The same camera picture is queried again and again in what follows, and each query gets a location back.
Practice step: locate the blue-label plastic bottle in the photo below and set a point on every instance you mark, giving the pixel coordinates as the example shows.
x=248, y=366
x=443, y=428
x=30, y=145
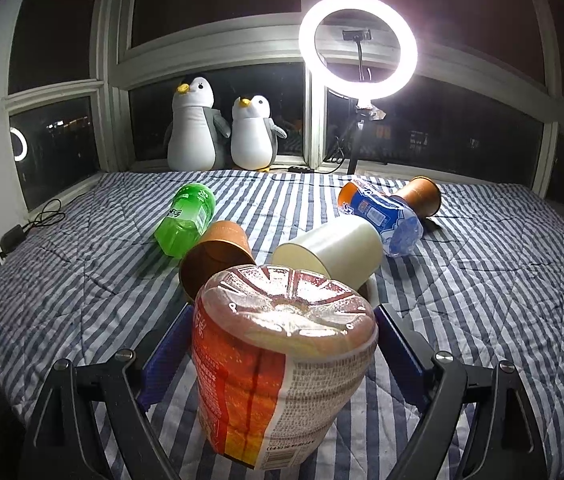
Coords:
x=382, y=215

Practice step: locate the large penguin plush toy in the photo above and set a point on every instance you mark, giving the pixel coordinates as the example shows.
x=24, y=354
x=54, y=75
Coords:
x=194, y=130

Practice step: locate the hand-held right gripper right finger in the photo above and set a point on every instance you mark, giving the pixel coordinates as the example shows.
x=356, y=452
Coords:
x=402, y=345

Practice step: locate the black power adapter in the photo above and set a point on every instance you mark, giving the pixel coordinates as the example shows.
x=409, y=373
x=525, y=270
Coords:
x=11, y=240

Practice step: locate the orange-label plastic bottle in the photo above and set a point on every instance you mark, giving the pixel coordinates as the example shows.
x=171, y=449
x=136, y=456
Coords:
x=282, y=365

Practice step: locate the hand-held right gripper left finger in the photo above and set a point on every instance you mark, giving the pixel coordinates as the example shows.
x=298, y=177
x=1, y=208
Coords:
x=164, y=360

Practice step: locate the brown paper cup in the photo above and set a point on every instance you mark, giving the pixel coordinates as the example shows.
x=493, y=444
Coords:
x=214, y=255
x=419, y=195

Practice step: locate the brown paper cup near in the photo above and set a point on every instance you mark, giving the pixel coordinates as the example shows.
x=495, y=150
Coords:
x=214, y=255

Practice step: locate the black power strip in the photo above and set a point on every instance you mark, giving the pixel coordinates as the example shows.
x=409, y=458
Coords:
x=298, y=169

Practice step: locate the green plastic bottle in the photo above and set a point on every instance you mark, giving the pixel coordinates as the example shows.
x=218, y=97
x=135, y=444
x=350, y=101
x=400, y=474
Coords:
x=186, y=220

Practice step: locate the brown paper cup far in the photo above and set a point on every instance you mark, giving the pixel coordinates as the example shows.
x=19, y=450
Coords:
x=419, y=195

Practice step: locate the white plastic cup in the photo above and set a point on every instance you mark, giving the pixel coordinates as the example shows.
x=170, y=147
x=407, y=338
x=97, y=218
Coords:
x=332, y=252

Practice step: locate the striped bed blanket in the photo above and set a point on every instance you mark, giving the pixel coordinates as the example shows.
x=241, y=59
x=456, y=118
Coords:
x=462, y=285

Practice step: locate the small penguin plush toy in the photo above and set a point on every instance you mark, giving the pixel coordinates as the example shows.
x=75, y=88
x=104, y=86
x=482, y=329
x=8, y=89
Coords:
x=254, y=135

